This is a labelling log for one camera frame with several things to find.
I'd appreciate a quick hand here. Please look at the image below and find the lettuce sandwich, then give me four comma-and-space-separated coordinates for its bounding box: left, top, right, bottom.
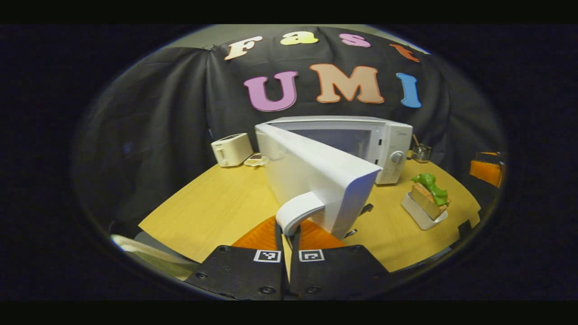
410, 173, 450, 221

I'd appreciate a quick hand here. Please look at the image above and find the black backdrop cloth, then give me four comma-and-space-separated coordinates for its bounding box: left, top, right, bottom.
72, 26, 506, 235

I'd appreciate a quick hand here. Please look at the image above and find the white ribbed dish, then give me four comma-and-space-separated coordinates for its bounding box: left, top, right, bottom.
401, 192, 449, 231

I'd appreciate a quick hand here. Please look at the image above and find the white microwave oven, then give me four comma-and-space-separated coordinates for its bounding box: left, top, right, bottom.
254, 116, 414, 240

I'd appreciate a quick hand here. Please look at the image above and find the white toaster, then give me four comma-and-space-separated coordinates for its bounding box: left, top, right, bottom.
211, 133, 254, 168

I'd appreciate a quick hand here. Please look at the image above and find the small white kitchen scale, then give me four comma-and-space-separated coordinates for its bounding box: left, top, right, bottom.
244, 153, 270, 168

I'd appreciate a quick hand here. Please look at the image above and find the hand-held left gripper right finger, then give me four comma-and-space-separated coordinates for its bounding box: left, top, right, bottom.
290, 219, 392, 301

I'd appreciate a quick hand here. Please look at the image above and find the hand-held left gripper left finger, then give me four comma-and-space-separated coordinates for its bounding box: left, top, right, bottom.
184, 216, 289, 301

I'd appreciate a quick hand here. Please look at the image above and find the square glass cup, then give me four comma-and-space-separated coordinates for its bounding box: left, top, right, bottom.
412, 144, 432, 163

